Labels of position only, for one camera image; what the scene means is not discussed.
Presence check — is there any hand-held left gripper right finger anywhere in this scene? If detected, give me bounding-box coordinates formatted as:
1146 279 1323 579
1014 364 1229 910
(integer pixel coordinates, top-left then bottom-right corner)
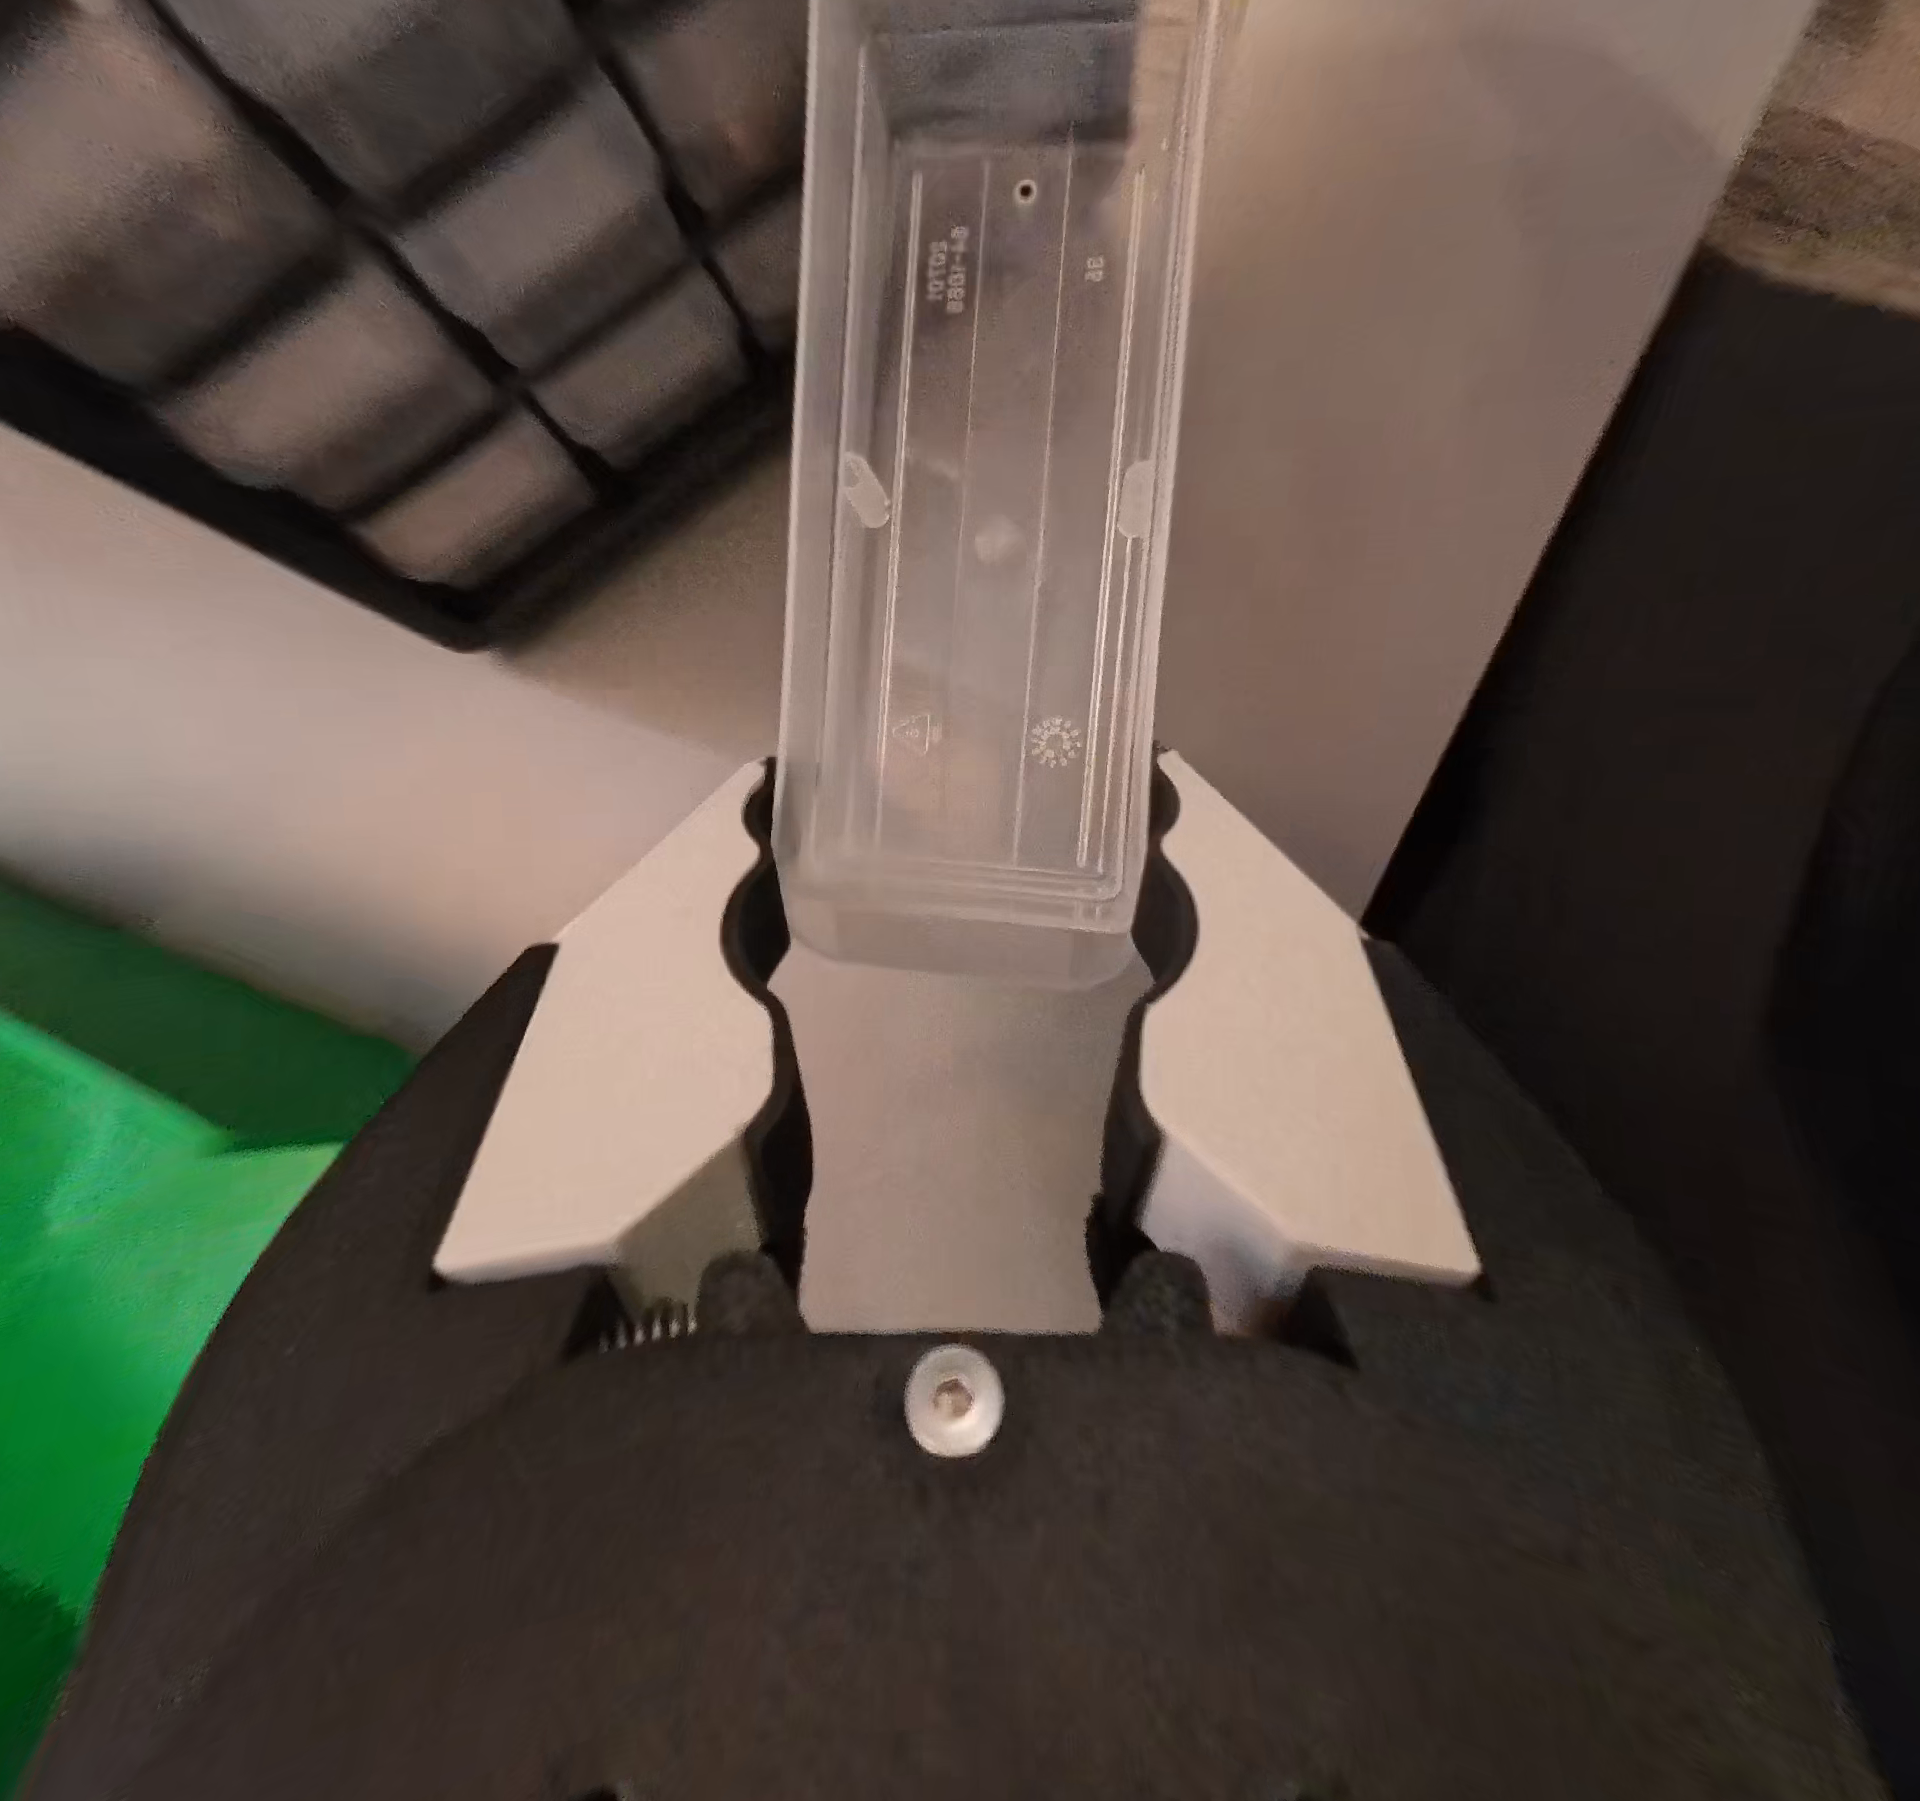
1086 748 1488 1335

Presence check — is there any black drawer cabinet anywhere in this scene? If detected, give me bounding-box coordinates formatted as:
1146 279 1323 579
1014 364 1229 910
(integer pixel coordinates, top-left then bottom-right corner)
0 0 841 654

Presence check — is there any small clear plastic drawer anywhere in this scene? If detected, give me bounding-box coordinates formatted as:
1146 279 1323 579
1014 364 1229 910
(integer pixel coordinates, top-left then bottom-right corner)
774 0 1232 994

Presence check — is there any array of clear cabinet drawers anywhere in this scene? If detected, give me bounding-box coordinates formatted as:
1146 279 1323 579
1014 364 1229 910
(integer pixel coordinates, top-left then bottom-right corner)
0 0 818 594

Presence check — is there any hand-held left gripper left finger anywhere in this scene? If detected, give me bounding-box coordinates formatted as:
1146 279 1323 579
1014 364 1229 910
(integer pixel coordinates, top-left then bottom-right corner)
429 759 822 1330

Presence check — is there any green plastic bin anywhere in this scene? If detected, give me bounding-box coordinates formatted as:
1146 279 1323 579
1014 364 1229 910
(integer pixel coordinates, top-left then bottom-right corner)
0 878 422 1682

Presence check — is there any person's black clothing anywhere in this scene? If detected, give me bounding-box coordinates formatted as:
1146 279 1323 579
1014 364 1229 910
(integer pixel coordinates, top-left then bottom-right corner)
1357 248 1920 1801

